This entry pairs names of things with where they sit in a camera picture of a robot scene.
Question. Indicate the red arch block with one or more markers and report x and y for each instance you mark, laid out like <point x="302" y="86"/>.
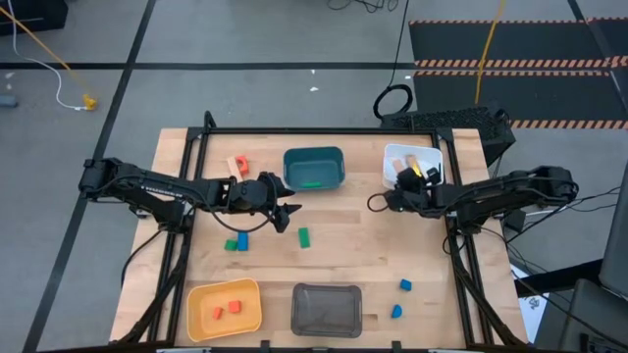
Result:
<point x="243" y="165"/>

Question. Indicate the grey see-through plastic bin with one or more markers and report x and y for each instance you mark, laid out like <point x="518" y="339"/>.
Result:
<point x="326" y="310"/>

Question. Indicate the black hazard-striped floor mat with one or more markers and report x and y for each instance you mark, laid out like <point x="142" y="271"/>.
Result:
<point x="539" y="44"/>

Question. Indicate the long natural wood block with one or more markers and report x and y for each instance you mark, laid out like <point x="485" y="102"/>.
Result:
<point x="233" y="166"/>

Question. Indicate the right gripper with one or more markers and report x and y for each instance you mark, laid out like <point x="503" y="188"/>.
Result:
<point x="417" y="201"/>

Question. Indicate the black box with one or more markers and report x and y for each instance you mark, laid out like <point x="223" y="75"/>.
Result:
<point x="29" y="15"/>

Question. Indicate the small grey floor object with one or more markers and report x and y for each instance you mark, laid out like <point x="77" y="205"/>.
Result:
<point x="7" y="101"/>

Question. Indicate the grey monitor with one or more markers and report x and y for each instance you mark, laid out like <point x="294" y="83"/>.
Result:
<point x="618" y="245"/>

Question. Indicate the short natural wood block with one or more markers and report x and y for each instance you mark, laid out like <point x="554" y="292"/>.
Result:
<point x="411" y="160"/>
<point x="396" y="166"/>

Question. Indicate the teal plastic bin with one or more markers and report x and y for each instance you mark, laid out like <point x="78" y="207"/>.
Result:
<point x="314" y="166"/>

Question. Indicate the green cylinder block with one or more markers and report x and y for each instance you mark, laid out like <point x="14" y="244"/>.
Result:
<point x="311" y="185"/>

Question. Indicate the yellow plastic bin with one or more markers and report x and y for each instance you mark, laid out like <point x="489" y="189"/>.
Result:
<point x="223" y="294"/>

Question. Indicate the blue cube block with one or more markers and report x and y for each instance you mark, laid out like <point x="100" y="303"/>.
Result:
<point x="405" y="285"/>

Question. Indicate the green rectangular block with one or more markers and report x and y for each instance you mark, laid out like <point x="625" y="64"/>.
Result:
<point x="304" y="237"/>

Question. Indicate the black metal table frame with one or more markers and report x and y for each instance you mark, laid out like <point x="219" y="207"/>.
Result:
<point x="319" y="131"/>

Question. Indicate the green cube block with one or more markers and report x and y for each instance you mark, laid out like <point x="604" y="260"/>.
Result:
<point x="230" y="245"/>

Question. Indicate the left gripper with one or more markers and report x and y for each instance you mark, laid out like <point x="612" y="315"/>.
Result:
<point x="255" y="196"/>

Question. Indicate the blue half-round block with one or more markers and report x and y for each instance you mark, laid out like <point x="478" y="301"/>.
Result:
<point x="396" y="311"/>

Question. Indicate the black power adapter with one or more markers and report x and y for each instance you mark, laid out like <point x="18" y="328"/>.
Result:
<point x="515" y="220"/>

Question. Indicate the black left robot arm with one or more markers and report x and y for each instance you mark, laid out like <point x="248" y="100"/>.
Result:
<point x="147" y="184"/>

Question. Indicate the white paper sheet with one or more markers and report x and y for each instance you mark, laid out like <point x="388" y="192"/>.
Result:
<point x="532" y="309"/>

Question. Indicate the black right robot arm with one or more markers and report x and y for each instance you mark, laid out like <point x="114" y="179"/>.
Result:
<point x="515" y="188"/>

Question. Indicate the blue rectangular block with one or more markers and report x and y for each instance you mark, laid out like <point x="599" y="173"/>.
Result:
<point x="243" y="241"/>

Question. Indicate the dark grey cabinet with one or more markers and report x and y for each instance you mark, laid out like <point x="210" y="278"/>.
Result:
<point x="589" y="318"/>

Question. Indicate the white plastic bin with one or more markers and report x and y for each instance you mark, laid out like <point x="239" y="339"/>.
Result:
<point x="427" y="154"/>

